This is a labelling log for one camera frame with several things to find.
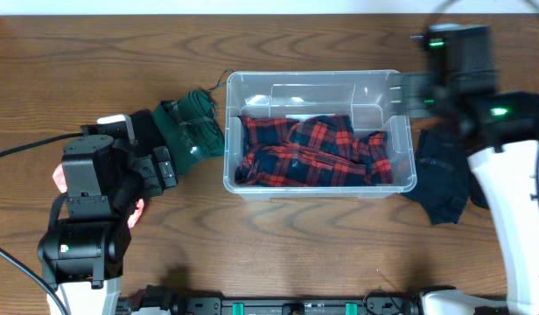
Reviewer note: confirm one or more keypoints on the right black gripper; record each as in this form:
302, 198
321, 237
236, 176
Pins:
419, 86

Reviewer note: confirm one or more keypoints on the dark navy garment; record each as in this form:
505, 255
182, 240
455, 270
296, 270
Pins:
443, 175

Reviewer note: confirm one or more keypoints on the black mounting rail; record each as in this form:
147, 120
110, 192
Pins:
296, 306

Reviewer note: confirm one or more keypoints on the black taped folded garment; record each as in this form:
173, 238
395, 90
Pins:
147, 134

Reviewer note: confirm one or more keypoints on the green folded garment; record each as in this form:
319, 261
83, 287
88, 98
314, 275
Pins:
189, 128

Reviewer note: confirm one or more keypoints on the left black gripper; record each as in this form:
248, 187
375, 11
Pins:
160, 164

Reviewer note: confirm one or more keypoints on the pink printed t-shirt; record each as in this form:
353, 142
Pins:
60, 181

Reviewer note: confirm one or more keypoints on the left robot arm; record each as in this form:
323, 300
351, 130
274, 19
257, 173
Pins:
88, 232

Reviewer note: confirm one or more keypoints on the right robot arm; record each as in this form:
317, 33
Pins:
500, 132

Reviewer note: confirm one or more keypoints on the clear plastic storage bin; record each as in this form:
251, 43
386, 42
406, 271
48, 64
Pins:
371, 99

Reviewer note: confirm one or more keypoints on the red plaid flannel shirt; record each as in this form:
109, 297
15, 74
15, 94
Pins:
321, 151

